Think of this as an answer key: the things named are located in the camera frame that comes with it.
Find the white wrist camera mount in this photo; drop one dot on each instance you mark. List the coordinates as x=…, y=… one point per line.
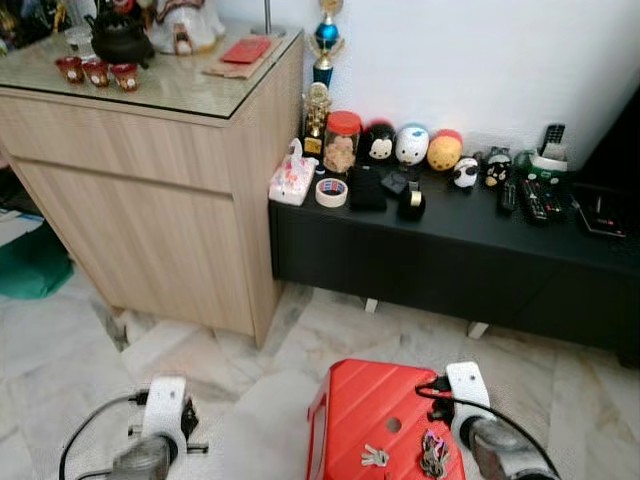
x=163, y=405
x=470, y=392

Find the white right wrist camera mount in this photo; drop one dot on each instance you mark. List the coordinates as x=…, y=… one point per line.
x=470, y=392

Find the large colourful key bunch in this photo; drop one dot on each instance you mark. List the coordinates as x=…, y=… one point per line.
x=434, y=455

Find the black cast iron teapot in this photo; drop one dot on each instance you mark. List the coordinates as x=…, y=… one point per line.
x=120, y=38

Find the small gold trophy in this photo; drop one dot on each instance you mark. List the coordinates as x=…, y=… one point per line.
x=317, y=115

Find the wide black remote control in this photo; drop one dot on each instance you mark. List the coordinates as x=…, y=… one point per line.
x=534, y=200

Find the glass jar with red lid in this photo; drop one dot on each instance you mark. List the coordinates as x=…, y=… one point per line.
x=342, y=145

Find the slim black remote control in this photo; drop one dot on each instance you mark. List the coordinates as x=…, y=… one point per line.
x=508, y=196

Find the light wooden cabinet, glass top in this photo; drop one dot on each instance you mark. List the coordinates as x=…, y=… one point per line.
x=150, y=190

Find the green cloth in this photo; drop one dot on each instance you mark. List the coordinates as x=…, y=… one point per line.
x=30, y=265

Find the black mouse plush toy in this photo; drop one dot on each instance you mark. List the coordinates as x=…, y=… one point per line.
x=378, y=147

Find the white duck plush toy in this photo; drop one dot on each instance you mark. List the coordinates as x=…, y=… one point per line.
x=412, y=145

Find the red plastic stool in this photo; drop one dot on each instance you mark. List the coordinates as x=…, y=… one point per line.
x=370, y=405

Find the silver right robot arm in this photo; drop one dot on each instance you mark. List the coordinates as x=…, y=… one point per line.
x=505, y=455

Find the green and white holder cup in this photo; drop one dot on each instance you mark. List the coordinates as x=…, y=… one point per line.
x=548, y=168

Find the flat black set-top box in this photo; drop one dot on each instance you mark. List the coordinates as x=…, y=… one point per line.
x=602, y=212

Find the yellow bear plush toy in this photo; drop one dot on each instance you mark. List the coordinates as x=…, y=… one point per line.
x=445, y=152

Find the small white panda figure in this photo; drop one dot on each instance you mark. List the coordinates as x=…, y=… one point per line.
x=466, y=173

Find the silver lamp stand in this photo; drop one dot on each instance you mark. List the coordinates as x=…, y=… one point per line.
x=268, y=15

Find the pink and white tissue pack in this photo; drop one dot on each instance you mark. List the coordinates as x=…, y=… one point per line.
x=292, y=178

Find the beige tape roll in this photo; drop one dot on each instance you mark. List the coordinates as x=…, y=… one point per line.
x=320, y=194

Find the tall blue and gold trophy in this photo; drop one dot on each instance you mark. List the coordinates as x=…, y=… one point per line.
x=327, y=35

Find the small black cartoon figure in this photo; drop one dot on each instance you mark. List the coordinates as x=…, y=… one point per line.
x=498, y=168

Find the small black object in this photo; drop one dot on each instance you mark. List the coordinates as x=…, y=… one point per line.
x=396, y=182

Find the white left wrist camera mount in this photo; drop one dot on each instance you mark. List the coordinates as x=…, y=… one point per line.
x=163, y=405

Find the red envelope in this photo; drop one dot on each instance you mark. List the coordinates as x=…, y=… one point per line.
x=247, y=50

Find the black tape dispenser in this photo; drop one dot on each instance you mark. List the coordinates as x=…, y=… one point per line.
x=411, y=203

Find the small silver keys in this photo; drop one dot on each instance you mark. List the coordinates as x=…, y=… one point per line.
x=375, y=457

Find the small red ceramic cup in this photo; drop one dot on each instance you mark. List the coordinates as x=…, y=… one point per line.
x=70, y=69
x=96, y=73
x=124, y=77

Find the flat brown mat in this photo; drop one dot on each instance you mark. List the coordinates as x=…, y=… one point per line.
x=225, y=70

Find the white ceramic figurine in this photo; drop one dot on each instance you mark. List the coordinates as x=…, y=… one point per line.
x=190, y=25

